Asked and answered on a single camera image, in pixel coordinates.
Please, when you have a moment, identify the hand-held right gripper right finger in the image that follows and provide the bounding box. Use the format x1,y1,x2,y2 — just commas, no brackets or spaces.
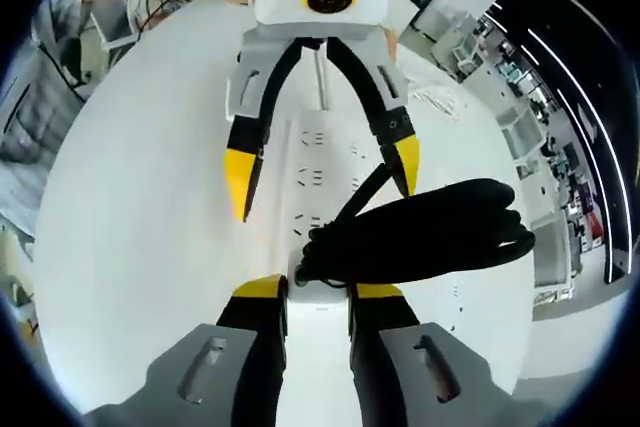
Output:
348,282,519,427

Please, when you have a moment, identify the person in grey shirt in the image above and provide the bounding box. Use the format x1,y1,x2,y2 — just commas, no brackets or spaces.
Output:
0,0,104,241

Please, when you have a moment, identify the white desk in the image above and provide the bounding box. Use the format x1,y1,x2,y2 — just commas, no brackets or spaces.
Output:
33,0,537,421

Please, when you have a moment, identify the linear ceiling light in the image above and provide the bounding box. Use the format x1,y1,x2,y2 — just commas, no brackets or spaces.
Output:
527,26,624,284

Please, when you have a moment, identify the white chair frame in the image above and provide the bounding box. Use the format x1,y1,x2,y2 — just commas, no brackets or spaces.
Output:
91,0,147,48

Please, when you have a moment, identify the white power strip cable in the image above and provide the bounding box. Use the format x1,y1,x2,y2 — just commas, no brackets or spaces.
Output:
313,44,332,112

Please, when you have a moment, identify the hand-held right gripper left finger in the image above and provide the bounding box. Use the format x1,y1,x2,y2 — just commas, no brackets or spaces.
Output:
83,274,290,427

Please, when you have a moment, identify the white power strip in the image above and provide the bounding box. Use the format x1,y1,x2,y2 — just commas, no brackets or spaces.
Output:
272,105,396,301

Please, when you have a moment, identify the black charger cable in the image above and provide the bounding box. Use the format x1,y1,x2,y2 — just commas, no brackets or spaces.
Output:
294,162,537,294

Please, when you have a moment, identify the white charger adapter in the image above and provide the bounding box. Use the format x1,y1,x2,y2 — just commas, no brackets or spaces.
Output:
287,290,354,427

